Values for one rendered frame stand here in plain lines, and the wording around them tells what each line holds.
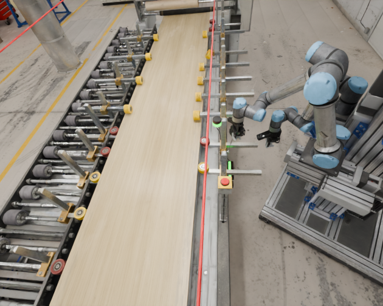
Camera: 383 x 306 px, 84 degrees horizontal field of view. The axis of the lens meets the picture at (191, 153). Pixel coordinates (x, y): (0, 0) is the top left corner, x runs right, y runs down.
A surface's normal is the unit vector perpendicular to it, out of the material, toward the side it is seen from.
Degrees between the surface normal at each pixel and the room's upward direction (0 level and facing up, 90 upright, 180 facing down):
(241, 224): 0
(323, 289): 0
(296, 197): 0
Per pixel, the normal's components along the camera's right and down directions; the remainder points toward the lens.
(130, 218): -0.10, -0.60
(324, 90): -0.62, 0.59
